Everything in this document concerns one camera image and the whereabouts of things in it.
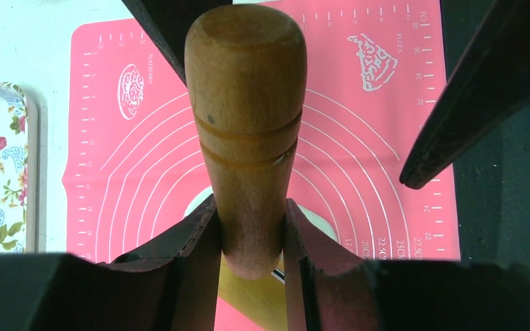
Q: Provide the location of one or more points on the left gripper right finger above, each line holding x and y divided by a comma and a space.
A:
329, 288

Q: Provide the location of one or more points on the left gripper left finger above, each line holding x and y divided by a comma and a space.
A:
168, 283

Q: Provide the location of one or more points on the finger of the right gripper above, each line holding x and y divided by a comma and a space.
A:
167, 23
489, 84

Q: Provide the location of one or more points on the white dough piece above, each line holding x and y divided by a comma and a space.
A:
318, 221

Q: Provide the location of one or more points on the wooden dough roller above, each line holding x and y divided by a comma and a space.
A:
246, 69

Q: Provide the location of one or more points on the pink silicone baking mat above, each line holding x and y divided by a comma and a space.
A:
375, 71

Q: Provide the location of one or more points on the floral tray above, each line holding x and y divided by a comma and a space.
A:
19, 141

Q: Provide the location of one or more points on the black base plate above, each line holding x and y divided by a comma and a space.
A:
492, 178

